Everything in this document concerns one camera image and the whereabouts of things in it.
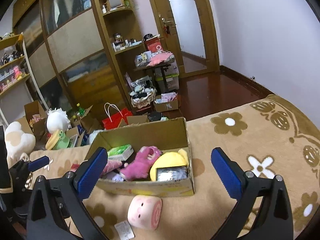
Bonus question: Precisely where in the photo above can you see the picture frame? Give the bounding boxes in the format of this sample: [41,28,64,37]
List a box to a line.
[107,0,124,10]

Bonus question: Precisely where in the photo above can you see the wooden wardrobe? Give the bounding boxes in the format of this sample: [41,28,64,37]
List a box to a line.
[12,0,160,120]

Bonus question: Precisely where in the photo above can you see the small dark side table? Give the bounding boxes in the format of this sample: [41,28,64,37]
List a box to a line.
[134,60,175,93]

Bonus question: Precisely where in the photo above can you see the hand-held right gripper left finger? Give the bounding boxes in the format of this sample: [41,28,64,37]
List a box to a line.
[26,147,109,240]

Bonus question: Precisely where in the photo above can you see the cardboard box with bottles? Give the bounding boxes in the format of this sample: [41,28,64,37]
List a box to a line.
[70,105,101,133]

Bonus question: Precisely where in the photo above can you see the lace-trimmed basket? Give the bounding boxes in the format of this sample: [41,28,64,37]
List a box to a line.
[131,90,157,109]

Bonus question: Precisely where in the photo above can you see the metal door handle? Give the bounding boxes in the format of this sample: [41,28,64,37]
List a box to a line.
[161,17,174,34]

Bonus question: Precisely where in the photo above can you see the row of small figures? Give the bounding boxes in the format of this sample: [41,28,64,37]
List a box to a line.
[0,50,23,64]

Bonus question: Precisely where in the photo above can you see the pink cloth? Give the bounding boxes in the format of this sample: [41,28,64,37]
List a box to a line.
[149,52,174,67]

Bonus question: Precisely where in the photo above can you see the black white striped plush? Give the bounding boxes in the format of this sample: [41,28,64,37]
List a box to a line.
[132,77,153,93]

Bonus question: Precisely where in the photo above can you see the beige floral blanket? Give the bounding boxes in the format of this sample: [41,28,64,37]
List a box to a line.
[25,94,320,240]

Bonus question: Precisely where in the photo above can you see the tall cardboard box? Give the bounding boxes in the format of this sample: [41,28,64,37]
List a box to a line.
[17,100,48,140]

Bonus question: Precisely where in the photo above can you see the white plastic bag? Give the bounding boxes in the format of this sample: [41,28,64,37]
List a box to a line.
[89,129,103,143]

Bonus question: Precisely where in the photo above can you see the white-haired plush doll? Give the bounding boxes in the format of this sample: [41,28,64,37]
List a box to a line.
[46,108,72,133]

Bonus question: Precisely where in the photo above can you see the red paper bag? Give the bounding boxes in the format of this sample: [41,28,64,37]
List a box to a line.
[102,102,132,130]

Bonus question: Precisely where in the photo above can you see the yellow plush toy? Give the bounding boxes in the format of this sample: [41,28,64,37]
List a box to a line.
[150,148,189,182]

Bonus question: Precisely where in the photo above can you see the dark packet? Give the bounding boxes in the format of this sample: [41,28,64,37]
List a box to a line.
[156,166,189,182]

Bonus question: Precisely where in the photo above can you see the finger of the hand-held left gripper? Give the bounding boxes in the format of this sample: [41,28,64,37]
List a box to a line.
[10,156,50,180]

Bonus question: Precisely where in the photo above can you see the green tissue pack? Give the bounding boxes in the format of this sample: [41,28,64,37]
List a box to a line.
[107,144,134,161]

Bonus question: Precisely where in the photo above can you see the yellow round plush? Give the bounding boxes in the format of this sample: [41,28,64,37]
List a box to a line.
[45,131,60,151]

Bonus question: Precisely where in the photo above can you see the white paper tag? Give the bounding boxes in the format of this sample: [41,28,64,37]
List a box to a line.
[114,221,136,239]

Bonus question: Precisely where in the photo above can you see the large white cat plush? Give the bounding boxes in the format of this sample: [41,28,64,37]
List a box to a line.
[4,121,36,167]

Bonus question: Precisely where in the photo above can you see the green frog plush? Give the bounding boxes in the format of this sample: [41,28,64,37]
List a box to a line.
[54,130,69,149]

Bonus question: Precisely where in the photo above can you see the pink bear plush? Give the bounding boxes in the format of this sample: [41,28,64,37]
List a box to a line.
[119,146,164,181]

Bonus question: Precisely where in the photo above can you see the black bag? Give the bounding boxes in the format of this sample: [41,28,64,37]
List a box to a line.
[147,111,168,122]

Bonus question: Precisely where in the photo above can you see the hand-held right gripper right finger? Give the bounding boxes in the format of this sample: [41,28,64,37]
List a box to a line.
[211,147,294,240]

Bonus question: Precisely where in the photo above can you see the wooden door glass panel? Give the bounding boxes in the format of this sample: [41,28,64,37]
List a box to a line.
[144,0,220,79]

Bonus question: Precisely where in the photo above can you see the small cardboard box pink items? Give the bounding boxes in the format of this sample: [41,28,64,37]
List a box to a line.
[154,92,179,112]

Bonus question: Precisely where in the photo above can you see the clear storage box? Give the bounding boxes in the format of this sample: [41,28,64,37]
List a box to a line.
[155,64,180,92]

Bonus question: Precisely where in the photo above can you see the pink roll plush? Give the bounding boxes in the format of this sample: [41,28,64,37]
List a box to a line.
[127,195,162,231]

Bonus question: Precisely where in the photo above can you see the flat cardboard box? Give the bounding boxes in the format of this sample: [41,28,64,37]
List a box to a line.
[119,115,149,128]

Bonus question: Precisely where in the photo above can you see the white wooden display shelf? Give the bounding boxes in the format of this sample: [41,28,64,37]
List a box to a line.
[0,32,48,126]

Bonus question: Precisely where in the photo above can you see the red box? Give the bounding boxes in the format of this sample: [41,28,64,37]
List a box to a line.
[144,38,163,54]

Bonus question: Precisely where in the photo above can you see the pink fluffy pouch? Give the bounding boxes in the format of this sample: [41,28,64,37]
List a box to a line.
[101,160,123,176]

